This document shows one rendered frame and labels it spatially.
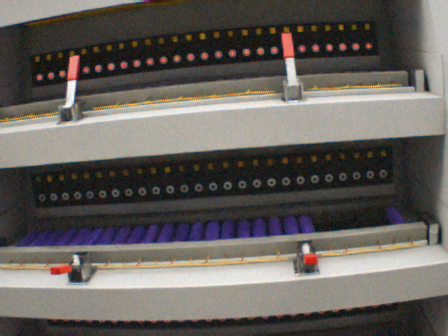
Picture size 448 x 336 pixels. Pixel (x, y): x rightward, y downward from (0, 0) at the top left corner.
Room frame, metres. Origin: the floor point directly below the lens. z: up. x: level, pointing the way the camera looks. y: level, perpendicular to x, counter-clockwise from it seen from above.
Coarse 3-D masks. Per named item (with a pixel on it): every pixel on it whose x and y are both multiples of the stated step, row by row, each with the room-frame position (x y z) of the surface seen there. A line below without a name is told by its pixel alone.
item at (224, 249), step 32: (416, 224) 0.59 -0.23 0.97; (0, 256) 0.63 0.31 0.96; (32, 256) 0.62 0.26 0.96; (64, 256) 0.62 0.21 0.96; (96, 256) 0.62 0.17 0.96; (128, 256) 0.61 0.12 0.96; (160, 256) 0.61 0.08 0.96; (192, 256) 0.61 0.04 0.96; (224, 256) 0.60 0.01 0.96; (256, 256) 0.60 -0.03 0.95
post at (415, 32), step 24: (384, 0) 0.73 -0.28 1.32; (408, 0) 0.61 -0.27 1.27; (432, 0) 0.53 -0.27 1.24; (408, 24) 0.63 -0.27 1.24; (432, 24) 0.54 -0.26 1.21; (408, 48) 0.65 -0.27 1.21; (432, 48) 0.55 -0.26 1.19; (408, 144) 0.71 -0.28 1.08; (432, 144) 0.60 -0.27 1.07; (408, 168) 0.73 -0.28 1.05; (432, 168) 0.61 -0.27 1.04; (432, 192) 0.62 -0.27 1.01; (432, 312) 0.63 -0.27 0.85
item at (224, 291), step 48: (288, 192) 0.72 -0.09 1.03; (336, 192) 0.71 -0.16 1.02; (384, 192) 0.71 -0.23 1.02; (0, 240) 0.65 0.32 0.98; (432, 240) 0.58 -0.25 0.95; (0, 288) 0.58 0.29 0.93; (48, 288) 0.57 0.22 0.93; (96, 288) 0.57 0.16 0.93; (144, 288) 0.56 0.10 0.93; (192, 288) 0.56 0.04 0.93; (240, 288) 0.56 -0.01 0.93; (288, 288) 0.55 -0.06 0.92; (336, 288) 0.55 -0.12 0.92; (384, 288) 0.55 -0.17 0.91; (432, 288) 0.55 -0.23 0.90
